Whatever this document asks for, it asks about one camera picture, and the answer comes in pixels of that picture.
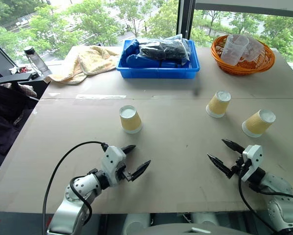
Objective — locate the dark window frame post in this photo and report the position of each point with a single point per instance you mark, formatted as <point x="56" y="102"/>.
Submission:
<point x="185" y="17"/>

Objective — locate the blue plastic bin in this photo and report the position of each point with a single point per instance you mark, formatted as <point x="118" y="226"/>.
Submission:
<point x="158" y="73"/>

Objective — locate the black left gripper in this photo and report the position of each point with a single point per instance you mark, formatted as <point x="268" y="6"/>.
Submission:
<point x="123" y="172"/>

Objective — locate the pale yellow towel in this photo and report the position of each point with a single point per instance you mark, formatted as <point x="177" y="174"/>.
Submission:
<point x="92" y="61"/>

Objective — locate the white rounded shape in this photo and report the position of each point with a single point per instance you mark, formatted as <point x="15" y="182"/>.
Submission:
<point x="134" y="224"/>
<point x="205" y="219"/>

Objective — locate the dark clothing pile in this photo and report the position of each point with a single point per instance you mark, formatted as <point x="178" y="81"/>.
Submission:
<point x="4" y="115"/>

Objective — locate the clear tape strip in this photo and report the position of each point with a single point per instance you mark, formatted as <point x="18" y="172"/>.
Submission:
<point x="100" y="96"/>

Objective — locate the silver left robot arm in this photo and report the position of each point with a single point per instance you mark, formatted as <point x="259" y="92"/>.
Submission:
<point x="80" y="186"/>

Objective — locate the clear plastic measuring cup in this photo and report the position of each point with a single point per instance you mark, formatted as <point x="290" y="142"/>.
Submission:
<point x="233" y="50"/>
<point x="256" y="49"/>

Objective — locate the black chair armrest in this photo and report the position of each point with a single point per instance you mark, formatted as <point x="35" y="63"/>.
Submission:
<point x="14" y="77"/>

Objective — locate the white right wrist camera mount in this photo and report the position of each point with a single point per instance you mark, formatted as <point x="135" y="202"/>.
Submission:
<point x="254" y="156"/>

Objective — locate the small blue plastic packet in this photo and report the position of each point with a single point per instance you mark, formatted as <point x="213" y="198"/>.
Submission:
<point x="131" y="46"/>

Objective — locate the clear water bottle black cap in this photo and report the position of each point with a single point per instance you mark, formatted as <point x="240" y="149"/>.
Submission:
<point x="38" y="61"/>

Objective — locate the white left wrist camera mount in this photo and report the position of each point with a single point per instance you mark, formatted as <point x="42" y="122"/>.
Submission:
<point x="112" y="161"/>

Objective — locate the large blue plastic packet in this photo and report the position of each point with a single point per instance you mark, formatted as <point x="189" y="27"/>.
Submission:
<point x="141" y="61"/>

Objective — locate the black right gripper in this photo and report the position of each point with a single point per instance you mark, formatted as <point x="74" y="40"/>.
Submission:
<point x="237" y="166"/>

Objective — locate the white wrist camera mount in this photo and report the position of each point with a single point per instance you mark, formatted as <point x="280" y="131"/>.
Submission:
<point x="112" y="161"/>
<point x="254" y="156"/>

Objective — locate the black item in clear bag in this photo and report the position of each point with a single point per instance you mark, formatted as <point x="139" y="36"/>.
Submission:
<point x="166" y="50"/>

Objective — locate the yellow paper cup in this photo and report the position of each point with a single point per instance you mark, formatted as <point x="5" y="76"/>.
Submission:
<point x="256" y="124"/>
<point x="130" y="121"/>
<point x="218" y="105"/>

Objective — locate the orange woven basket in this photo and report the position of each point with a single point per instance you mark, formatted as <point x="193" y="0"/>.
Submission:
<point x="259" y="66"/>

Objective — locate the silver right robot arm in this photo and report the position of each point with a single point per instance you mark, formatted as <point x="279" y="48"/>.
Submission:
<point x="281" y="208"/>

